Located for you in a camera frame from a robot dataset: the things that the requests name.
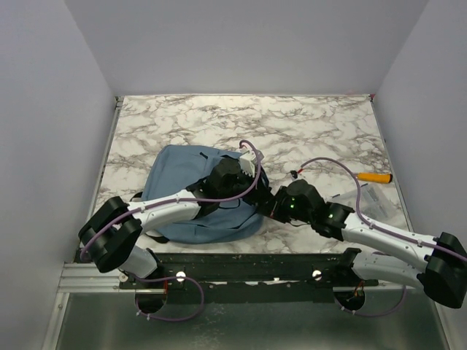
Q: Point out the blue fabric backpack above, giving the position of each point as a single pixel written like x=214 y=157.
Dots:
x=178 y=166

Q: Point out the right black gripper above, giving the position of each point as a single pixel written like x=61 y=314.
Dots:
x=276 y=205

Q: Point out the aluminium rail frame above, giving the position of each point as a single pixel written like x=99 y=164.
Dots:
x=92 y=312

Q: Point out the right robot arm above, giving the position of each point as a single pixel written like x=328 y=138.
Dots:
x=436 y=265

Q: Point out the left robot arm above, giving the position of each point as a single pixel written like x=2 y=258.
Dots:
x=218 y=208

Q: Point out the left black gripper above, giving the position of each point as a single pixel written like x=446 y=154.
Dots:
x=260 y=194

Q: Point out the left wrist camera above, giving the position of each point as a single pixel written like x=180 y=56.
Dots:
x=248 y=161

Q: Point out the clear plastic screw box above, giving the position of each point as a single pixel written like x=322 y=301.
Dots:
x=373 y=202

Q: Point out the black mounting base plate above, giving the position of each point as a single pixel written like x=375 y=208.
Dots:
x=250 y=278

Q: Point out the yellow handled screwdriver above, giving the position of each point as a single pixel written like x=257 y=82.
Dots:
x=376 y=178

